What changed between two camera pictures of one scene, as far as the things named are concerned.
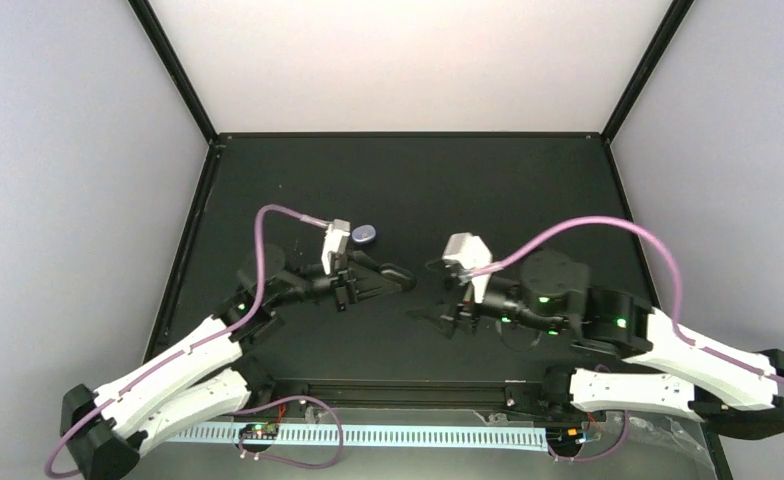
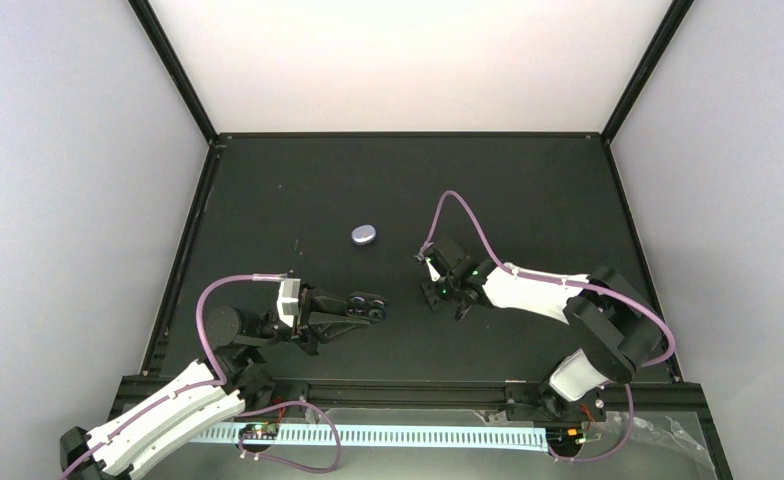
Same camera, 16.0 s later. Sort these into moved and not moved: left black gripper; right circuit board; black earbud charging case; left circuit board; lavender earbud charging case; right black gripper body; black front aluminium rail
Moved: black earbud charging case; right black gripper body; left black gripper
Not moved: left circuit board; right circuit board; lavender earbud charging case; black front aluminium rail
